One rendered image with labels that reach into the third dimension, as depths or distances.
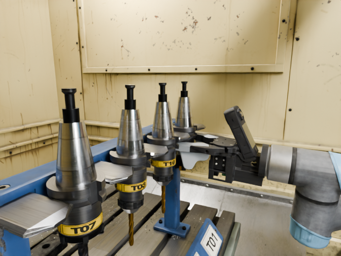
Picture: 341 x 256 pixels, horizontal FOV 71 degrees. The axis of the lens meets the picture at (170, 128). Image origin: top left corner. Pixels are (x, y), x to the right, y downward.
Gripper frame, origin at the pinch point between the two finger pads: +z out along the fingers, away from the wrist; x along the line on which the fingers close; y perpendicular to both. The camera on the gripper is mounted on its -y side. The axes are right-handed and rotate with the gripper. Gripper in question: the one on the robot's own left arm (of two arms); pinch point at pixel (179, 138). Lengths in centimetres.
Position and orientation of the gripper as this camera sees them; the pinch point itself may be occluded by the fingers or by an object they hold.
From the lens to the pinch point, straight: 58.1
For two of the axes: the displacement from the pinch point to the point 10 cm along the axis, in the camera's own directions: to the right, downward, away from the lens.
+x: 4.2, -1.9, 8.9
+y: -0.3, 9.7, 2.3
